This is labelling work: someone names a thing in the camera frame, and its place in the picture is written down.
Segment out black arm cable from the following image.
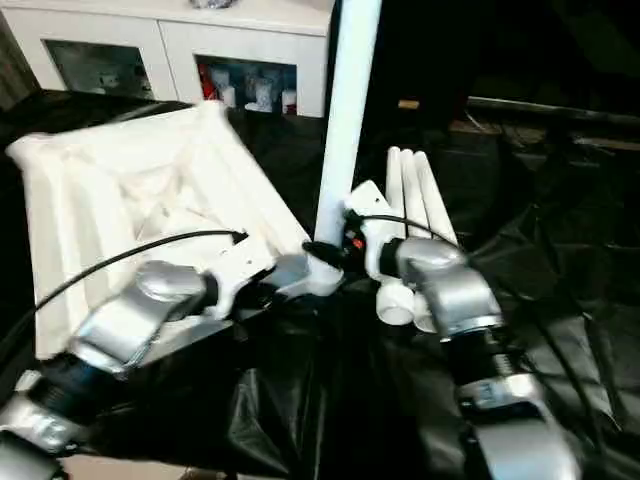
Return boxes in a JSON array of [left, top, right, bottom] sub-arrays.
[[0, 230, 249, 361], [350, 213, 601, 441]]

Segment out black mat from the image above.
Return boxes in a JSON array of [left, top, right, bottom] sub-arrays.
[[0, 88, 640, 480]]

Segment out white plastic table top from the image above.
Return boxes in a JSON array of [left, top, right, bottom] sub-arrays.
[[5, 100, 346, 361]]

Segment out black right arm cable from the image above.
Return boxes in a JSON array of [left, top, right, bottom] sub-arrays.
[[350, 213, 601, 441]]

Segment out dark grey bar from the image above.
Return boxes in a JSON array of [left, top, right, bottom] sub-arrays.
[[468, 95, 640, 127]]

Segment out white plastic table leg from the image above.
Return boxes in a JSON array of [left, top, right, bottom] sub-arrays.
[[378, 148, 417, 327], [413, 152, 461, 251], [400, 150, 443, 333], [312, 0, 383, 286]]

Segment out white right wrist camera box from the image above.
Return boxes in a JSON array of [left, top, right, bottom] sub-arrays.
[[345, 180, 407, 283]]

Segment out white glass-door cabinet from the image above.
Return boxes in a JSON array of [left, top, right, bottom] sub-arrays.
[[0, 0, 336, 119]]

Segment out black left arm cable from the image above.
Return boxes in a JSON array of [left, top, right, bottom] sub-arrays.
[[0, 230, 249, 361]]

